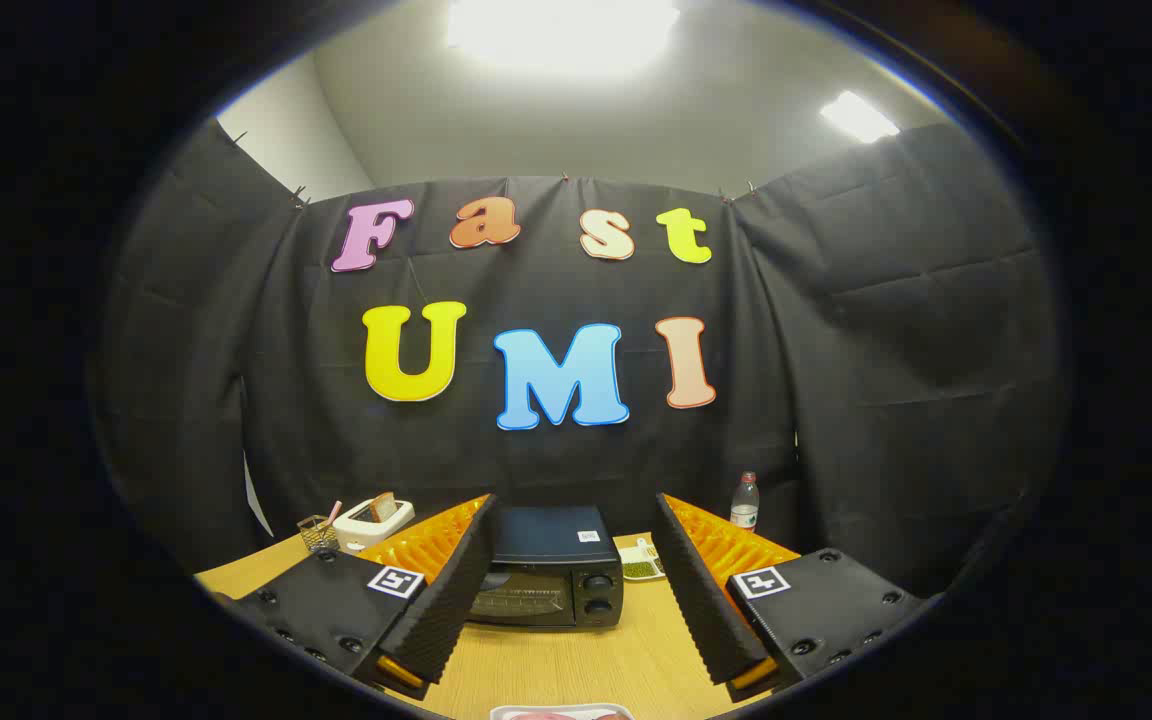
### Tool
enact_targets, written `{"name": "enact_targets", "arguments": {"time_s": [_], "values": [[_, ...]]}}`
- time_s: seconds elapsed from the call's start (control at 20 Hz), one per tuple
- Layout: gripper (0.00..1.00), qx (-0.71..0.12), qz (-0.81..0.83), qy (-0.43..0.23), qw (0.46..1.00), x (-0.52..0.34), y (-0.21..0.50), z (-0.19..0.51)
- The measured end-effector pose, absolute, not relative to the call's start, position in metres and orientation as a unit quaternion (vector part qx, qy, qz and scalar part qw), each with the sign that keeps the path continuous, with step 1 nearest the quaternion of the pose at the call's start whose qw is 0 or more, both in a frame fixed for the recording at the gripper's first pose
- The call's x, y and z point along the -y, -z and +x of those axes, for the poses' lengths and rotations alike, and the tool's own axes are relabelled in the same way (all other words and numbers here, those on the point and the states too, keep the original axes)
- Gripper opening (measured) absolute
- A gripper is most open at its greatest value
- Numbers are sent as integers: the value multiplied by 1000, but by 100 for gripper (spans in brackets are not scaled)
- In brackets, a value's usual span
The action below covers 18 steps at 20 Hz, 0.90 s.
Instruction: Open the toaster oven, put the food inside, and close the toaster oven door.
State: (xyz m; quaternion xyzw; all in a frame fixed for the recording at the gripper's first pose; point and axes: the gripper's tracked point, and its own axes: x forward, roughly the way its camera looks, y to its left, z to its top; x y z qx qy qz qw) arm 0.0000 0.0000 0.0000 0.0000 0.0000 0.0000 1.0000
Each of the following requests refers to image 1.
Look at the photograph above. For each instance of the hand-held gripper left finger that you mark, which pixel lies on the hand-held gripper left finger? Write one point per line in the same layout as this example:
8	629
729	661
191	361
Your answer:
456	590

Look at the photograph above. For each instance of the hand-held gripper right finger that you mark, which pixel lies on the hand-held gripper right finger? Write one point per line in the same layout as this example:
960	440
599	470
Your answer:
701	590

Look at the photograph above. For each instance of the black toaster oven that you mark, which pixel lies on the black toaster oven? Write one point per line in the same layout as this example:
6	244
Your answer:
556	535

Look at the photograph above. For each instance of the white square plate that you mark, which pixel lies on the white square plate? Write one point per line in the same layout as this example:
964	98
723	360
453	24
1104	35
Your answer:
511	712

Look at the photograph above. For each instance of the pink ham slice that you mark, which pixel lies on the pink ham slice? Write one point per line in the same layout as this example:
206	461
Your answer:
576	716

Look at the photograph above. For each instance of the white pop-up toaster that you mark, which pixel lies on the white pop-up toaster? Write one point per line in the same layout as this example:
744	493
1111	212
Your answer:
368	530

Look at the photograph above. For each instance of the white divided dish of beans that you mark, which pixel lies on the white divided dish of beans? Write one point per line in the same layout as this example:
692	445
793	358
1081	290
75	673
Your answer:
640	568

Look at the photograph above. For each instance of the clear bottle red label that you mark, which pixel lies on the clear bottle red label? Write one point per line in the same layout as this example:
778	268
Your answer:
744	505

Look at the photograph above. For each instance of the brown bread slice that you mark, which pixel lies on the brown bread slice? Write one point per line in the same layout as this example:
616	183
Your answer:
385	506

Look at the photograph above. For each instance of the small ceiling light panel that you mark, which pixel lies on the small ceiling light panel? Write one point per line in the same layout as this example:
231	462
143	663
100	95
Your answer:
858	116

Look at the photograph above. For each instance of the large ceiling light panel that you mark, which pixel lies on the large ceiling light panel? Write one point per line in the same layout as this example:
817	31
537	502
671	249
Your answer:
561	35

